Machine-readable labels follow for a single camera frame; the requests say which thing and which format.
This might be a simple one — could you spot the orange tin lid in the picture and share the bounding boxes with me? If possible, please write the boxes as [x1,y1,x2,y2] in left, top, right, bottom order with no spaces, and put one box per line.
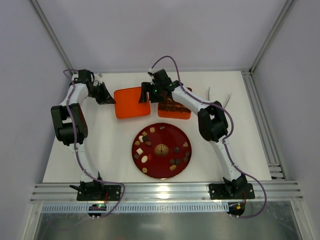
[114,87,151,119]

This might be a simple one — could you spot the metal serving tongs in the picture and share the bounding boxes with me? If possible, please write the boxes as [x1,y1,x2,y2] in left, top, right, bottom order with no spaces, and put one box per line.
[207,86,233,108]

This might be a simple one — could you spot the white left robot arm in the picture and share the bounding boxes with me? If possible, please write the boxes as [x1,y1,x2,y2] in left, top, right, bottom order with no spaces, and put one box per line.
[50,69,121,201]

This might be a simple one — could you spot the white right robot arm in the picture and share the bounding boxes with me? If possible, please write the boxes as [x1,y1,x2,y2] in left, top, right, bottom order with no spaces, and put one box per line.
[139,69,250,199]

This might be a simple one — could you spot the orange chocolate box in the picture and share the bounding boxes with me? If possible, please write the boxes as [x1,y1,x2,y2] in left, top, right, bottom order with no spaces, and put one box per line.
[157,96,192,120]

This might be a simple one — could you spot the white heart chocolate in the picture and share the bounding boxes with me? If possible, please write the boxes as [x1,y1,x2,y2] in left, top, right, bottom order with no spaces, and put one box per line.
[138,135,144,143]

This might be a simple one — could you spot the white square chocolate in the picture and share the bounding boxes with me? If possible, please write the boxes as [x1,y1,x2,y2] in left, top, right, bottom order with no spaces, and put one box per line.
[136,148,144,155]

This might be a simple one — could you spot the white swirl oval chocolate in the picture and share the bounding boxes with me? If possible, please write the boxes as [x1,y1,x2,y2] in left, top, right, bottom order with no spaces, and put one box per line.
[141,155,148,164]

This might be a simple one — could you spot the tan striped bar chocolate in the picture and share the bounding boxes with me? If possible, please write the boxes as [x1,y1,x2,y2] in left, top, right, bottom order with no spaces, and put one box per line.
[169,164,177,171]

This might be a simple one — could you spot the round red plate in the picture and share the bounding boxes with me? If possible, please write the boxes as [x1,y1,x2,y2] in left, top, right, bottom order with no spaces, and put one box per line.
[131,122,193,180]

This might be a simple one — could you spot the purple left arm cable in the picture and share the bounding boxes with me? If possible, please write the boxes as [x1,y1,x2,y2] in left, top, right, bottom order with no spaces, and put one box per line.
[62,69,126,220]

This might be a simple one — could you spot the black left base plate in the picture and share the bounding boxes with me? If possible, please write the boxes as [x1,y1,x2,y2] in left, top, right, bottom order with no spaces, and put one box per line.
[70,185,121,202]

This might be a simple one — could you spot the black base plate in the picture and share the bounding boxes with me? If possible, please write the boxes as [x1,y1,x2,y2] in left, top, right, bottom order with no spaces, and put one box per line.
[208,183,256,200]
[70,185,121,202]

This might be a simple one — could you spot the white slotted cable duct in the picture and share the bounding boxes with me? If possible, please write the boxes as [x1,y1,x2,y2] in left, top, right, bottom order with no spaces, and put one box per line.
[41,201,229,214]

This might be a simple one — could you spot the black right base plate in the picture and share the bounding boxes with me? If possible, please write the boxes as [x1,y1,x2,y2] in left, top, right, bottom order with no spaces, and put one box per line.
[208,183,256,200]

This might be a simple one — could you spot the aluminium frame rail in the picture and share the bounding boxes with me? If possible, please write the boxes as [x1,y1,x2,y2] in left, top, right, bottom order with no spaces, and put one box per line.
[31,70,303,203]

